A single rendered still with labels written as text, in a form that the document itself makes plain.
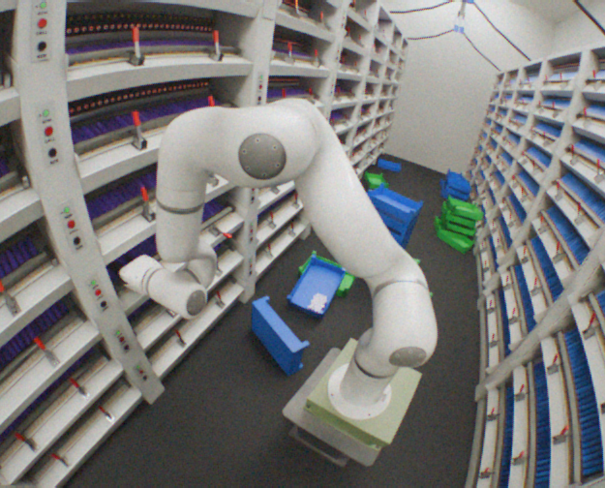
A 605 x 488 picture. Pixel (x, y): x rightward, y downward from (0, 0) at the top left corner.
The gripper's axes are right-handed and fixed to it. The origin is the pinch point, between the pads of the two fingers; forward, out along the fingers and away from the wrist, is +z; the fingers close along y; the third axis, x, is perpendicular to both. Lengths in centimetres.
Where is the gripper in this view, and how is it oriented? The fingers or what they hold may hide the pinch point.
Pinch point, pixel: (125, 264)
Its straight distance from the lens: 88.5
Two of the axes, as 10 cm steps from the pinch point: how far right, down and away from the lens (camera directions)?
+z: -8.9, -2.2, 3.9
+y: -4.5, 4.7, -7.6
